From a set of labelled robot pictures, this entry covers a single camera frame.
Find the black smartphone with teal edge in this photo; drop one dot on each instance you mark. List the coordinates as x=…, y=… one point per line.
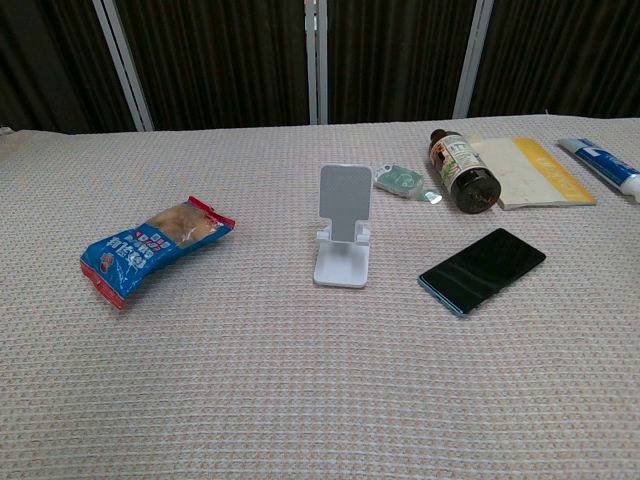
x=482, y=270

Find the white phone stand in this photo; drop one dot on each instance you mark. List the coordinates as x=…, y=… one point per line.
x=344, y=220

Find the blue red snack bag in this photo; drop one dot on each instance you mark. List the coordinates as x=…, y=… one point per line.
x=145, y=250

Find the blue white toothpaste tube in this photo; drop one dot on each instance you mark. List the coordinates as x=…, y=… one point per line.
x=602, y=162

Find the small green white sachet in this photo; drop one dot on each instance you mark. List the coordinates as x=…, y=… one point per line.
x=400, y=181

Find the white yellow notebook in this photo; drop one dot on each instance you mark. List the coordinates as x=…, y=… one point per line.
x=535, y=172

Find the dark brown glass bottle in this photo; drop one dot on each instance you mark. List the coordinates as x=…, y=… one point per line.
x=462, y=170

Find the grey folding screen frame post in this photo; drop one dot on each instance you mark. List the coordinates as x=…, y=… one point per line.
x=124, y=65
x=472, y=57
x=316, y=62

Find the beige woven tablecloth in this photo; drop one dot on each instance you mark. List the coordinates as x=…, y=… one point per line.
x=250, y=375

